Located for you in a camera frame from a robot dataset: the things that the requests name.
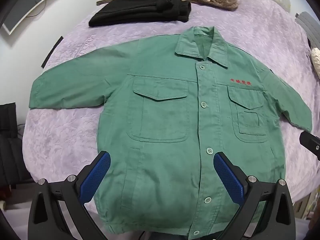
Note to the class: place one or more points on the white-framed monitor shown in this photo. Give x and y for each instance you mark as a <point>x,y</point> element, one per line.
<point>25,5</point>

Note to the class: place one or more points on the shelf with small items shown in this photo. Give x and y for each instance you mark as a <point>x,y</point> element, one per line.
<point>308,207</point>

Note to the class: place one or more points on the green work jacket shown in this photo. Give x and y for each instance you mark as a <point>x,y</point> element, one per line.
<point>162,130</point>

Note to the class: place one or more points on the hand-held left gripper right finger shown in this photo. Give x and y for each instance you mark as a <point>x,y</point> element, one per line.
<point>228,177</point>

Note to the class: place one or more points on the black folded garment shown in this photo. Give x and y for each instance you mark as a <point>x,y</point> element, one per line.
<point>140,10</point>

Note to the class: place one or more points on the grey ribbed cushion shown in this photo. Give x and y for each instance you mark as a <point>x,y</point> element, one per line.
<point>308,27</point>

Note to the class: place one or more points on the cream textured pillow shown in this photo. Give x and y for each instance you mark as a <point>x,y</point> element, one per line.
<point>316,61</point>

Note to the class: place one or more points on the purple embossed blanket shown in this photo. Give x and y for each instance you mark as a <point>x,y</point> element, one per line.
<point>250,30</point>

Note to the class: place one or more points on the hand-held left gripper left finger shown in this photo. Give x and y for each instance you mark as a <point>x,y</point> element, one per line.
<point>96,175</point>

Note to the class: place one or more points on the black office chair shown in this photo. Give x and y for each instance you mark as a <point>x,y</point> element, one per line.
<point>11,150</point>

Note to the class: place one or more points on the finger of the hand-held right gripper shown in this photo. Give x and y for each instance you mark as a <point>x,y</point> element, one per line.
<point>310,143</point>

